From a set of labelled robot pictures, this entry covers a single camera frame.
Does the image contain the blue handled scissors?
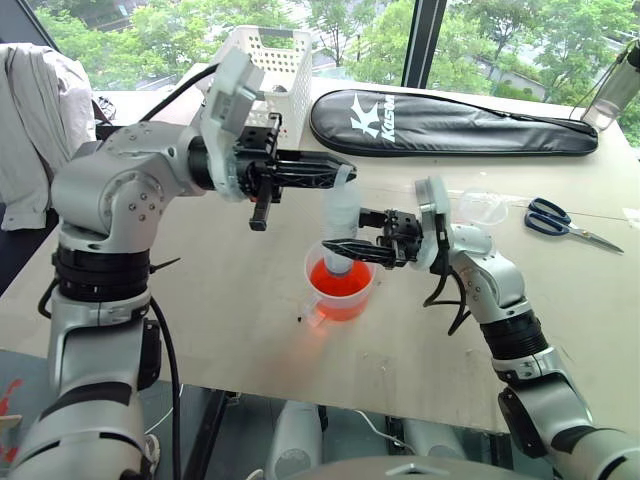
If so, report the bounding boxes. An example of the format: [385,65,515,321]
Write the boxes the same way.
[524,197,626,255]

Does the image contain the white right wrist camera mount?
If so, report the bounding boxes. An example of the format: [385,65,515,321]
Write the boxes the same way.
[412,175,452,273]

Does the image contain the silver rounded robot leg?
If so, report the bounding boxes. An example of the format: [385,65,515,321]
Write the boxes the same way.
[263,399,324,480]
[401,417,470,460]

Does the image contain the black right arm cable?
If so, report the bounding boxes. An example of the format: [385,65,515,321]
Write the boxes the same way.
[423,214,472,337]

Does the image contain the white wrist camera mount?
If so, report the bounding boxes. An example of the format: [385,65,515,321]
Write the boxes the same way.
[412,175,452,273]
[201,47,266,205]

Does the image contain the white cable under table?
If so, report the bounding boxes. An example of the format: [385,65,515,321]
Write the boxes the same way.
[351,409,417,450]

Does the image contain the white perforated plastic basket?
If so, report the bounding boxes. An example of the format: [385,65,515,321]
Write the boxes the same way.
[196,24,315,148]

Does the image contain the black table leg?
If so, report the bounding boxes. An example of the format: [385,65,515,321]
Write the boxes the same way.
[180,388,242,480]

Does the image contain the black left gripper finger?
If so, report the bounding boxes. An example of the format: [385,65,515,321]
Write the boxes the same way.
[273,150,358,175]
[273,170,352,191]

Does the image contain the clear cup with red liquid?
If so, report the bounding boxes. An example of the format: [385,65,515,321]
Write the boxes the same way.
[299,243,378,329]

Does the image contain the light grey shirt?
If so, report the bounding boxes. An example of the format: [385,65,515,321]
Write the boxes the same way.
[0,42,97,233]

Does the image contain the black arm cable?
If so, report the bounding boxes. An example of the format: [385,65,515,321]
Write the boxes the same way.
[139,63,222,480]
[423,214,472,337]

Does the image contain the dark window frame post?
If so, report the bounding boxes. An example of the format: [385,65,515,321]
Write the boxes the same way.
[401,0,448,91]

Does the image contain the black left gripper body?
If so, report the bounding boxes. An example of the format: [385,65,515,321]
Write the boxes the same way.
[230,113,286,233]

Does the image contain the grey rounded robot torso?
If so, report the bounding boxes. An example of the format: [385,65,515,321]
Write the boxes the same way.
[298,453,554,480]

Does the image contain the clear plastic syringe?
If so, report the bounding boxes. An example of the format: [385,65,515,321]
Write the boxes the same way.
[322,166,363,279]

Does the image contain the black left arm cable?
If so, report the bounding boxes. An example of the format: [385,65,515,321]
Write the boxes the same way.
[139,63,222,480]

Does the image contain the clear plastic water bottle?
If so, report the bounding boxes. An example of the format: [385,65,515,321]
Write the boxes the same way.
[579,39,640,133]

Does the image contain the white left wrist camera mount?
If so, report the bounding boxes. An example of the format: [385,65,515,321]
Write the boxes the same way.
[201,47,266,205]

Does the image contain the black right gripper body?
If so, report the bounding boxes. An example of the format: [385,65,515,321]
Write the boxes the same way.
[376,209,425,270]

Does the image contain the black racket bag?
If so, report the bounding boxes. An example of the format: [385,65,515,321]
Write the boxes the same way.
[308,88,600,159]

